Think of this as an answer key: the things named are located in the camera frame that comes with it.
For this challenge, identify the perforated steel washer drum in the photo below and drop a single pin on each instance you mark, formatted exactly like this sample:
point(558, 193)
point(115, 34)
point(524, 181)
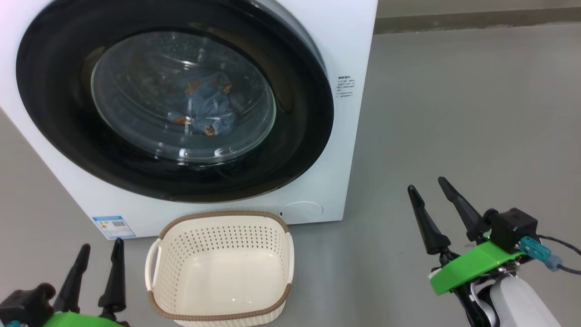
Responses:
point(136, 81)

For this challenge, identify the white front-load washing machine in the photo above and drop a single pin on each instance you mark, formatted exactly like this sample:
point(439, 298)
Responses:
point(354, 36)

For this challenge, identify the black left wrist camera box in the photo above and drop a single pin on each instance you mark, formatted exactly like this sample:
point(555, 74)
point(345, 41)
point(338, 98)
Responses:
point(25, 304)

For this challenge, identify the blue garment small cartoon prints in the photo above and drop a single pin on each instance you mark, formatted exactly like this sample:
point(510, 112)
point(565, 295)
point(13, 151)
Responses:
point(209, 93)

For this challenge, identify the round white filter cover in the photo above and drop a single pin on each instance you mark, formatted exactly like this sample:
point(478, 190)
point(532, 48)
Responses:
point(302, 212)

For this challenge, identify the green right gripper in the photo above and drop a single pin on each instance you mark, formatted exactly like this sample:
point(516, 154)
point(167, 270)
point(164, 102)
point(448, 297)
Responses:
point(472, 265)

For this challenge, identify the blue energy label sticker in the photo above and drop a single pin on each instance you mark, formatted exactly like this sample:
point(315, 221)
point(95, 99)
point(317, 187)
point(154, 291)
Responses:
point(113, 227)

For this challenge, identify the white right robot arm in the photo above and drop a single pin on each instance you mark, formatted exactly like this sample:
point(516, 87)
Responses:
point(522, 304)

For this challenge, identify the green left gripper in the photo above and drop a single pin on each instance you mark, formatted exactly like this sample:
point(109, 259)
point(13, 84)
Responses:
point(77, 320)

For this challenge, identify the cream perforated laundry basket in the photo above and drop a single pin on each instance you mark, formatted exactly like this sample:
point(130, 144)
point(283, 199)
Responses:
point(218, 313)

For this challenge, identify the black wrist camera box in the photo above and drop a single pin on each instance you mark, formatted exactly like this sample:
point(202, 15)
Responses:
point(513, 227)
point(25, 304)

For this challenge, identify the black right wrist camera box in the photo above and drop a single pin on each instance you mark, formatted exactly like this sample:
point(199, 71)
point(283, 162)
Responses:
point(513, 227)

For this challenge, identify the glass washing machine door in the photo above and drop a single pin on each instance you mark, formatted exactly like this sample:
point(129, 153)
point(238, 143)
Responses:
point(54, 113)

